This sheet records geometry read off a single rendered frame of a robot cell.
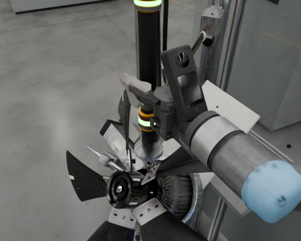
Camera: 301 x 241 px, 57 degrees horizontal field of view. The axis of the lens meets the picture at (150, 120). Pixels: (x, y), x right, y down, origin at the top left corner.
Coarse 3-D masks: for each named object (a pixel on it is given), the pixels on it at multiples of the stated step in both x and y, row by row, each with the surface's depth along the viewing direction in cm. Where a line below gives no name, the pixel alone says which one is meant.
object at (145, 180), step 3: (156, 168) 89; (153, 171) 88; (147, 174) 90; (150, 174) 87; (153, 174) 85; (144, 177) 88; (147, 177) 87; (150, 177) 84; (153, 177) 82; (144, 180) 86; (147, 180) 84; (141, 183) 85; (144, 183) 84
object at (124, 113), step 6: (126, 90) 98; (126, 96) 98; (120, 102) 106; (126, 102) 96; (126, 108) 96; (120, 114) 109; (126, 114) 95; (126, 120) 94; (126, 126) 94; (126, 132) 94; (126, 138) 94; (126, 144) 93
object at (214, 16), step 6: (210, 6) 106; (216, 6) 105; (222, 6) 105; (204, 12) 102; (210, 12) 102; (216, 12) 102; (222, 12) 102; (204, 18) 101; (210, 18) 100; (216, 18) 99; (222, 18) 103; (204, 24) 102; (210, 24) 101; (216, 24) 100; (222, 24) 108; (210, 30) 102; (216, 30) 102; (216, 36) 103
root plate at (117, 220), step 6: (114, 210) 91; (120, 210) 91; (126, 210) 91; (114, 216) 91; (120, 216) 91; (126, 216) 91; (132, 216) 92; (114, 222) 91; (120, 222) 91; (126, 222) 92; (132, 222) 92; (132, 228) 92
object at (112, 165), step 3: (93, 150) 121; (96, 153) 118; (99, 153) 118; (99, 156) 116; (108, 162) 111; (111, 162) 111; (111, 165) 110; (114, 165) 109; (117, 165) 109; (114, 168) 109; (117, 168) 108; (120, 168) 107
